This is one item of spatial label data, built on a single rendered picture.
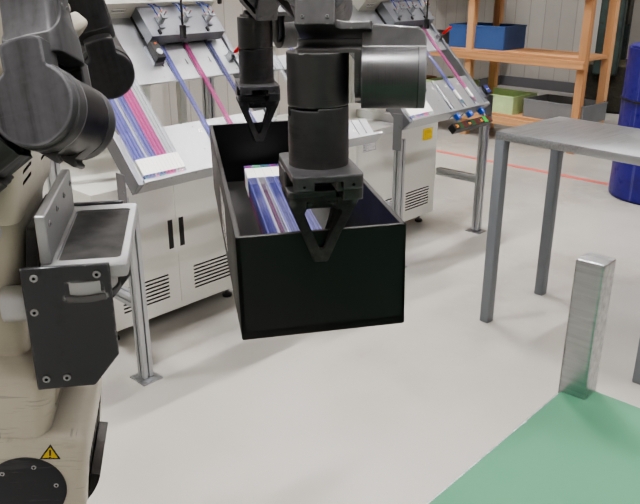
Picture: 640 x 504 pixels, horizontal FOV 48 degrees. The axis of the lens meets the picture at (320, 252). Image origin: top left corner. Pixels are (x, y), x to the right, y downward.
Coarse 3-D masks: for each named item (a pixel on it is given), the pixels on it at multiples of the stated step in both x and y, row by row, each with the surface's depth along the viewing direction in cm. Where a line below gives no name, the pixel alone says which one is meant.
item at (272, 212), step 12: (252, 168) 121; (264, 168) 121; (276, 168) 121; (252, 180) 114; (264, 180) 114; (276, 180) 114; (252, 192) 109; (264, 192) 108; (276, 192) 108; (252, 204) 111; (264, 204) 102; (276, 204) 102; (264, 216) 97; (276, 216) 97; (288, 216) 97; (312, 216) 97; (264, 228) 95; (276, 228) 93; (288, 228) 93; (312, 228) 92
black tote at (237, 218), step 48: (240, 144) 124; (288, 144) 126; (240, 192) 120; (240, 240) 70; (288, 240) 71; (384, 240) 73; (240, 288) 72; (288, 288) 73; (336, 288) 74; (384, 288) 75
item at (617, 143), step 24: (552, 120) 295; (576, 120) 295; (504, 144) 275; (528, 144) 267; (552, 144) 260; (576, 144) 254; (600, 144) 254; (624, 144) 254; (504, 168) 280; (552, 168) 308; (504, 192) 284; (552, 192) 311; (552, 216) 315; (552, 240) 321; (480, 312) 303
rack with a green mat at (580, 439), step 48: (576, 288) 72; (576, 336) 74; (576, 384) 75; (528, 432) 70; (576, 432) 70; (624, 432) 70; (480, 480) 63; (528, 480) 63; (576, 480) 63; (624, 480) 63
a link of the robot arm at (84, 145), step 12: (84, 84) 69; (96, 96) 70; (96, 108) 69; (96, 120) 69; (108, 120) 72; (84, 132) 67; (96, 132) 70; (12, 144) 69; (72, 144) 67; (84, 144) 69; (96, 144) 71; (48, 156) 67; (60, 156) 67; (72, 156) 70; (84, 156) 72
